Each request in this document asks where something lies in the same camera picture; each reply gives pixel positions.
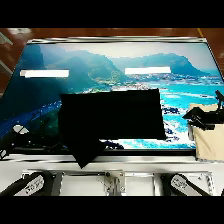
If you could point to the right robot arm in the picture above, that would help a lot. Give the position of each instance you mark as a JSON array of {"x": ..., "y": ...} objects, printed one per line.
[{"x": 181, "y": 183}]

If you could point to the black garment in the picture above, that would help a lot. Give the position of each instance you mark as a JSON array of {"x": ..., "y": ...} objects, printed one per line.
[{"x": 113, "y": 116}]

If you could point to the silver frame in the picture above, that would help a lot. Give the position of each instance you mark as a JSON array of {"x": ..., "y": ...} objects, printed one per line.
[{"x": 86, "y": 181}]

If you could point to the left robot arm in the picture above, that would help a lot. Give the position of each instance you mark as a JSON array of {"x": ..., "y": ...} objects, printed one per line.
[{"x": 31, "y": 185}]

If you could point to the beige garment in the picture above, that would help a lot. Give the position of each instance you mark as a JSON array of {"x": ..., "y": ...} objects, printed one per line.
[{"x": 208, "y": 143}]

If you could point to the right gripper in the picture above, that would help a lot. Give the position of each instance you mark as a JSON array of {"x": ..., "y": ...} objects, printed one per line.
[{"x": 195, "y": 117}]

